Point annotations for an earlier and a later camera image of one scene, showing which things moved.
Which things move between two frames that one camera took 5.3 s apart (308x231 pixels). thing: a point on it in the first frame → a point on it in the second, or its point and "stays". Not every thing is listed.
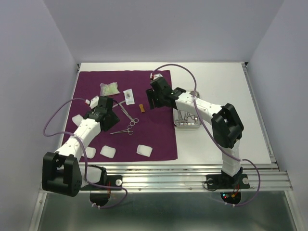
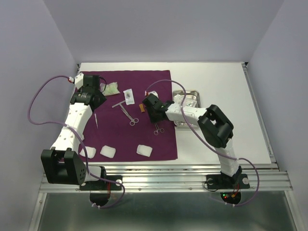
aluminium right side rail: x=246 y=70 stays
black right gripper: x=150 y=95 → x=153 y=119
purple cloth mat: x=144 y=133 stays
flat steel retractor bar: x=120 y=104 stays
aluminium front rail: x=193 y=178 stays
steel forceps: x=130 y=132 → x=161 y=130
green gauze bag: x=109 y=89 stays
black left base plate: x=99 y=195 stays
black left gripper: x=114 y=120 → x=102 y=98
